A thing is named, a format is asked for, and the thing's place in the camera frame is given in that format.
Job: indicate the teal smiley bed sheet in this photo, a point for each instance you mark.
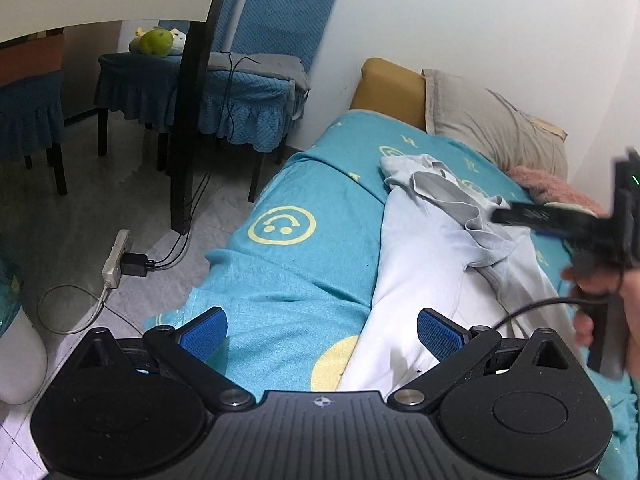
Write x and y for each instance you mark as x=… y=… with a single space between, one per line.
x=296 y=280

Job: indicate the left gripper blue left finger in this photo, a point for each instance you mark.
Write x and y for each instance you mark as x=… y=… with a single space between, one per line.
x=203 y=335

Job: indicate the white polo shirt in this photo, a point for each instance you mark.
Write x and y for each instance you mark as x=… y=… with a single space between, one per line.
x=439 y=250

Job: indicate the pink fluffy blanket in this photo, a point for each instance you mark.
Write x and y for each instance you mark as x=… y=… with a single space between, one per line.
x=545 y=189

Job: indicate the mustard yellow headboard cushion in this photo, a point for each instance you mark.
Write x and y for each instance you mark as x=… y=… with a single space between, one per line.
x=391 y=90

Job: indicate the black charger plug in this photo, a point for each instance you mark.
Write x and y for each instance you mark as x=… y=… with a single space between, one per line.
x=134 y=264

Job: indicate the grey cloth on chair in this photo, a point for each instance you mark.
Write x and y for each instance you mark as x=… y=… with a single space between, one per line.
x=279 y=66

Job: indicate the person's right hand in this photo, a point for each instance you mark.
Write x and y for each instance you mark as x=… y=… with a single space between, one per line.
x=597 y=288

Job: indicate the green plush toy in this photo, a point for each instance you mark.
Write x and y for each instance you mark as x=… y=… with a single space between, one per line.
x=158 y=42

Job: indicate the black desk leg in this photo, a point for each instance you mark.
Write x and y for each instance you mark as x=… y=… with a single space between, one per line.
x=189 y=93

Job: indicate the blue covered chair right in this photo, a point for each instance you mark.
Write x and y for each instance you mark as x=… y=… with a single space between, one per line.
x=257 y=80

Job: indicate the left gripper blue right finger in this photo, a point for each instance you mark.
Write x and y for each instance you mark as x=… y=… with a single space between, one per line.
x=439 y=335

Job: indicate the yellow pillow behind grey pillow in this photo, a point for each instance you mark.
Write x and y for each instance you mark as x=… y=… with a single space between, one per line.
x=552 y=129

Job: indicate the white power strip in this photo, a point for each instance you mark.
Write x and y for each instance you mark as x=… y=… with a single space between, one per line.
x=111 y=272

